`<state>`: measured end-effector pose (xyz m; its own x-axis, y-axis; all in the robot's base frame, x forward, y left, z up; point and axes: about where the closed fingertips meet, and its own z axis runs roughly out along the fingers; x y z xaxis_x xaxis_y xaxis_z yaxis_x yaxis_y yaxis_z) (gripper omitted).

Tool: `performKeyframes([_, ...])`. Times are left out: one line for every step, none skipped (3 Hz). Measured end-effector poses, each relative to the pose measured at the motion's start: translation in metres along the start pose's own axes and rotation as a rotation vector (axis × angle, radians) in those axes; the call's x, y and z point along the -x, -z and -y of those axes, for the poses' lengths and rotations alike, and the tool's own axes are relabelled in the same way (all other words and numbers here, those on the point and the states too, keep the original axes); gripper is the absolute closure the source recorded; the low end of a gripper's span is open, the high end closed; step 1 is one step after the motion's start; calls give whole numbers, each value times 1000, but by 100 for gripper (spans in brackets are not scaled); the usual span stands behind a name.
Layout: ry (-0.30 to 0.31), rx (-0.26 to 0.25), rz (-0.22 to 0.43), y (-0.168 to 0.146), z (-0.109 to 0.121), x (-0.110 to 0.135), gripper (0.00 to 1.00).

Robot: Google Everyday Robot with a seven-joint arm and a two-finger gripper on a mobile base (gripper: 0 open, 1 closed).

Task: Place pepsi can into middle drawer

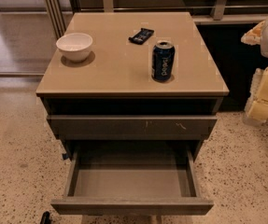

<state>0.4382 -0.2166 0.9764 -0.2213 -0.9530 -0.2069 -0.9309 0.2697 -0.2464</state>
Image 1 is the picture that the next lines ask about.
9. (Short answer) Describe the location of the blue pepsi can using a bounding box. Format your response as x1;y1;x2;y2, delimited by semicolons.
151;40;176;81

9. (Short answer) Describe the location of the white bowl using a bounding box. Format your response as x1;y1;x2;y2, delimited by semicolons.
56;33;93;63

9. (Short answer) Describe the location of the closed top drawer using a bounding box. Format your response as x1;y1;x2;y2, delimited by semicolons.
47;115;217;140

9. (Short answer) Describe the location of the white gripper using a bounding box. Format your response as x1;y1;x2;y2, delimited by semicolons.
241;21;268;124

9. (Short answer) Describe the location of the open middle drawer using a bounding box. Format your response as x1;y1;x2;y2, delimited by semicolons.
51;141;214;216

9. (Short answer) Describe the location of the black object at bottom edge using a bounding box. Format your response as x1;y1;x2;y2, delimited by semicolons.
40;211;50;224

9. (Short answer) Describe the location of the metal railing frame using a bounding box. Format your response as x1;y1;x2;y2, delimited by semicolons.
45;0;268;36

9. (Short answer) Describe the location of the grey drawer cabinet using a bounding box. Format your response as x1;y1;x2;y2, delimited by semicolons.
35;11;230;224

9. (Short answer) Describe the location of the dark snack bar packet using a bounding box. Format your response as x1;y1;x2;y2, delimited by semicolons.
128;28;154;45

